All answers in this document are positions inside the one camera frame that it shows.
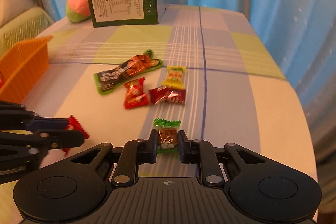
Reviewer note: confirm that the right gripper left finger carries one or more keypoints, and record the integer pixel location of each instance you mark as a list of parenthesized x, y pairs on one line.
[(135, 153)]

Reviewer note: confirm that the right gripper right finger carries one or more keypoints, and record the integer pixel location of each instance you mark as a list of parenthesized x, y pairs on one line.
[(202, 154)]

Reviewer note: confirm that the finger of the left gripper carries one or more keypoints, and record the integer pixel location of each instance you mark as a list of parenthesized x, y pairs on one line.
[(15, 116), (52, 139)]

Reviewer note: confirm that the red snack pack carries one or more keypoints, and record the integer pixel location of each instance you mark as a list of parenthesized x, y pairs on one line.
[(74, 136)]

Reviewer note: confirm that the green brown candy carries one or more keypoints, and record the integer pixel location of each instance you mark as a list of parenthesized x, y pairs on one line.
[(167, 134)]

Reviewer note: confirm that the dark red candy wrapper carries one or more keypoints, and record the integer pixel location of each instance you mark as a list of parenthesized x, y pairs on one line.
[(166, 94)]

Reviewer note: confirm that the orange plastic basket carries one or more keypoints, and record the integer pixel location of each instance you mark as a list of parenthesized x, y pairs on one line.
[(22, 66)]

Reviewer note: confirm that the red candy with peanuts picture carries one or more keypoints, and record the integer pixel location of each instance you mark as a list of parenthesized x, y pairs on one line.
[(135, 96)]

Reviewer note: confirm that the long dark green snack pack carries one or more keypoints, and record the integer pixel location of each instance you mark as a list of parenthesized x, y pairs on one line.
[(110, 80)]

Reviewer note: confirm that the yellow candy wrapper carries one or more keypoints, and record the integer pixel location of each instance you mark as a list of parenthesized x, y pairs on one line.
[(174, 77)]

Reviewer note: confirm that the checkered tablecloth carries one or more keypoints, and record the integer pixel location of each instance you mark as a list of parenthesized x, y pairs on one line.
[(185, 121)]

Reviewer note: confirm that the zigzag patterned cushion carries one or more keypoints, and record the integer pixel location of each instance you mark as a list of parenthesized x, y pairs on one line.
[(27, 29)]

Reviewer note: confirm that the pink green star plush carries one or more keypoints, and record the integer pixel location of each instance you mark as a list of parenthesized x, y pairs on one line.
[(77, 10)]

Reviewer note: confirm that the green white carton box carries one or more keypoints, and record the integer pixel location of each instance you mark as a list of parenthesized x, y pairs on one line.
[(106, 13)]

